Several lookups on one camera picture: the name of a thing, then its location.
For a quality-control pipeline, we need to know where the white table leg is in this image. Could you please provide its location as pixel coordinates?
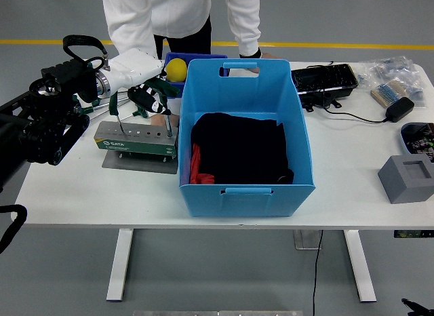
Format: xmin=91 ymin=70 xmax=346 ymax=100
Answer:
xmin=342 ymin=229 xmax=377 ymax=303
xmin=106 ymin=229 xmax=135 ymax=302

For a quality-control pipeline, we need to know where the grey metal floor plate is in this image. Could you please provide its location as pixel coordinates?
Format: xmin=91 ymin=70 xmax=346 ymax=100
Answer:
xmin=293 ymin=229 xmax=323 ymax=251

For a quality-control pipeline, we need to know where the black table control panel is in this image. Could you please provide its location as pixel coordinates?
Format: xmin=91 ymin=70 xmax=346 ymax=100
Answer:
xmin=393 ymin=230 xmax=434 ymax=239

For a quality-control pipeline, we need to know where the person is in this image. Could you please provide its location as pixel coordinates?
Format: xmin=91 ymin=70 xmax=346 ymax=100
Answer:
xmin=101 ymin=0 xmax=263 ymax=59

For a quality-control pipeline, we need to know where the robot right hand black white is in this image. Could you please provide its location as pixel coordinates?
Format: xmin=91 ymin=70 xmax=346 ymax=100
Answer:
xmin=401 ymin=297 xmax=434 ymax=316

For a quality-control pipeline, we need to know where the person's left hand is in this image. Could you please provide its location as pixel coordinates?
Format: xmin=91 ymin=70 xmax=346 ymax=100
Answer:
xmin=246 ymin=52 xmax=277 ymax=75

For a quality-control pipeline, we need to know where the light blue parts tray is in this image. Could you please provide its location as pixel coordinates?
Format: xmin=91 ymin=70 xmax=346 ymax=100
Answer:
xmin=399 ymin=121 xmax=434 ymax=161

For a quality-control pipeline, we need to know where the black power adapter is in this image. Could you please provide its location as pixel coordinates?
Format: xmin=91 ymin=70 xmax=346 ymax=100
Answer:
xmin=384 ymin=96 xmax=416 ymax=123

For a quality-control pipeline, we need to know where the large green T-handle hex wrench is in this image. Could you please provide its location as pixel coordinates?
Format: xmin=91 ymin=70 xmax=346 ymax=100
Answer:
xmin=144 ymin=77 xmax=180 ymax=140

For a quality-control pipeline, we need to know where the black hanging cable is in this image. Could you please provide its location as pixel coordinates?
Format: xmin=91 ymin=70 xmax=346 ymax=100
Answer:
xmin=311 ymin=229 xmax=325 ymax=316

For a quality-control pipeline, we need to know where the black electronic box with tabs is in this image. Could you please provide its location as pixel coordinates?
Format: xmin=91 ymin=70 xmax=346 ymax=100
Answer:
xmin=290 ymin=62 xmax=360 ymax=113

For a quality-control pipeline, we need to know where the tan blue resistor strip bundle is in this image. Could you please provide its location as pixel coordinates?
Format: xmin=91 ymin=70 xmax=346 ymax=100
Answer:
xmin=370 ymin=80 xmax=410 ymax=109

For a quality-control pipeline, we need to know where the yellow ball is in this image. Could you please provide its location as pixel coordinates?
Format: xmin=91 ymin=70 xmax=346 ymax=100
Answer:
xmin=165 ymin=57 xmax=189 ymax=83

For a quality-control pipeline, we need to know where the red cloth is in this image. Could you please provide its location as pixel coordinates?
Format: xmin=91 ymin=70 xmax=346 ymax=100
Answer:
xmin=189 ymin=142 xmax=216 ymax=185

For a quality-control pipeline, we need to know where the black smartwatch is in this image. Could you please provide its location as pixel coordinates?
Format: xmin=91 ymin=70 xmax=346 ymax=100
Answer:
xmin=239 ymin=47 xmax=263 ymax=59

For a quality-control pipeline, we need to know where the large light blue plastic box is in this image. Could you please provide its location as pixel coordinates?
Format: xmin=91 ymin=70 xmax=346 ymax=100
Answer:
xmin=178 ymin=58 xmax=317 ymax=218

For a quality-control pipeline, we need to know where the clear plastic bag of resistors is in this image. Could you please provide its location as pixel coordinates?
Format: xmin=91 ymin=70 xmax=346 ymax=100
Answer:
xmin=355 ymin=56 xmax=429 ymax=110

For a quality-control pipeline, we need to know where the person's right hand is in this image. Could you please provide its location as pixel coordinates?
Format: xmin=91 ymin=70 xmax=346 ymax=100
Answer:
xmin=151 ymin=113 xmax=180 ymax=127

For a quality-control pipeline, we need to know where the grey block with square recess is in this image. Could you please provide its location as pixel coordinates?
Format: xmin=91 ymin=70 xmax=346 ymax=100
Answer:
xmin=377 ymin=155 xmax=434 ymax=205

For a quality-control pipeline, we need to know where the black adapter cable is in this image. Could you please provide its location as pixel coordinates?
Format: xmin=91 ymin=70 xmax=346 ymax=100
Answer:
xmin=307 ymin=60 xmax=389 ymax=124

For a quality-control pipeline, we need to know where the green grey metal wrench stand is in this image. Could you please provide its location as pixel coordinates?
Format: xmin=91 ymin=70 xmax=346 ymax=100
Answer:
xmin=94 ymin=121 xmax=180 ymax=175

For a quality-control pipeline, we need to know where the black cloth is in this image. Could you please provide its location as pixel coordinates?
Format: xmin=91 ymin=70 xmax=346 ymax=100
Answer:
xmin=189 ymin=112 xmax=295 ymax=186

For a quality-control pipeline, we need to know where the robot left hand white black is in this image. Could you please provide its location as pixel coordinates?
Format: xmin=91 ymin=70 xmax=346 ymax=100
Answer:
xmin=105 ymin=47 xmax=172 ymax=116

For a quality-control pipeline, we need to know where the small dark blue bin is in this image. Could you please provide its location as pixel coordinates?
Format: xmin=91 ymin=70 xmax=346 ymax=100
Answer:
xmin=164 ymin=51 xmax=229 ymax=100

